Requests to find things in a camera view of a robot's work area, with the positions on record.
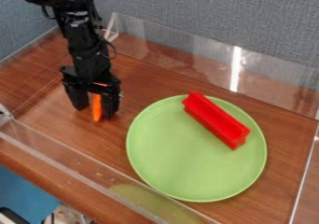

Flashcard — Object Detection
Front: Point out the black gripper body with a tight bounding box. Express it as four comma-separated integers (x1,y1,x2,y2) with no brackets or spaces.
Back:
60,66,121,99

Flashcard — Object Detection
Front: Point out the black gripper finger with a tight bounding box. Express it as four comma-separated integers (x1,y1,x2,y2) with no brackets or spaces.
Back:
101,92,120,119
64,83,88,110

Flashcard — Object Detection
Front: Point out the orange toy carrot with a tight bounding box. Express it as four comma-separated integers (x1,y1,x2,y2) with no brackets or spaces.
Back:
91,93,103,121

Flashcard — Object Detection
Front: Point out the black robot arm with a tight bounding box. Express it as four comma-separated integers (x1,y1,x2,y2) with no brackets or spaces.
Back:
25,0,121,121

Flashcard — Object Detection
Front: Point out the green plate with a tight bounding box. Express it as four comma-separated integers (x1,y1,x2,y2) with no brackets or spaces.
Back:
125,95,268,203

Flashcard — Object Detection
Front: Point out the red toy block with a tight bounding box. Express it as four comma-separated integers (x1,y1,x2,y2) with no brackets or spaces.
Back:
181,91,251,150

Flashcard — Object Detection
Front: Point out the black cable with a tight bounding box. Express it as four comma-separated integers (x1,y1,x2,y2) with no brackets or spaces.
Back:
99,35,117,60

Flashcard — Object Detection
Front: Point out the clear acrylic enclosure wall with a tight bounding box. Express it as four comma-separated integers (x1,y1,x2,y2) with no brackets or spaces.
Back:
0,13,319,224

